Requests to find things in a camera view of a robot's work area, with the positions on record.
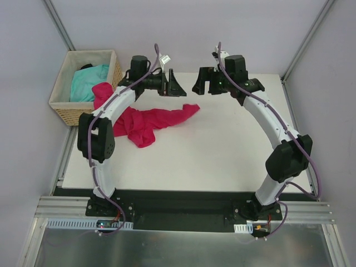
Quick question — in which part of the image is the pink t shirt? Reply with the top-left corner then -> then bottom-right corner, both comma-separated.
91,82 -> 201,149

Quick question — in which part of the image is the wicker basket with liner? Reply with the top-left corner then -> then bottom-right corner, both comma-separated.
49,50 -> 123,126

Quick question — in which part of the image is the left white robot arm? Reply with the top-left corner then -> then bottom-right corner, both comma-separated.
77,55 -> 186,216

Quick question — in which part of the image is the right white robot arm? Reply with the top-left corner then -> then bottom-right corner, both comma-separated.
192,52 -> 313,221

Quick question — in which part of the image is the black garment in basket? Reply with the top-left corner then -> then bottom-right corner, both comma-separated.
80,63 -> 93,70

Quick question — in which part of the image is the teal t shirt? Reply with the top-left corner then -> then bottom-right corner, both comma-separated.
70,64 -> 110,102

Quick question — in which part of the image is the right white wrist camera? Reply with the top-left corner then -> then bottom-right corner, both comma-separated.
212,50 -> 230,68

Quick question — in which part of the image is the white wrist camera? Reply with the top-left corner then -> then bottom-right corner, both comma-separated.
159,55 -> 171,71
212,50 -> 230,68

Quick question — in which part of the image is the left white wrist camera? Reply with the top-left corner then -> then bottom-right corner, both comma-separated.
159,55 -> 171,71

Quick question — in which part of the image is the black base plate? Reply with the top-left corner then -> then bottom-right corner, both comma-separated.
52,187 -> 319,231

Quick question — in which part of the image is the right aluminium frame post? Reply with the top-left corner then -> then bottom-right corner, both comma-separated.
281,0 -> 337,85

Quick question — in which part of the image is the aluminium frame post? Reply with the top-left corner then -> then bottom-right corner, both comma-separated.
41,0 -> 76,51
281,0 -> 337,85

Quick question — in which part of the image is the left aluminium frame post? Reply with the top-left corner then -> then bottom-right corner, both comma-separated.
41,0 -> 76,51

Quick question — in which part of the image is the right white cable duct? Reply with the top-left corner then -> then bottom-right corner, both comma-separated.
234,223 -> 253,234

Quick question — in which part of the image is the white cable duct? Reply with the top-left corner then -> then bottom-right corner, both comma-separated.
234,223 -> 253,234
47,219 -> 134,231

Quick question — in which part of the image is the front aluminium rail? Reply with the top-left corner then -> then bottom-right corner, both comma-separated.
35,196 -> 336,224

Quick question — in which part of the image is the left white cable duct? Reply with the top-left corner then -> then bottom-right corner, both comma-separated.
47,219 -> 134,231

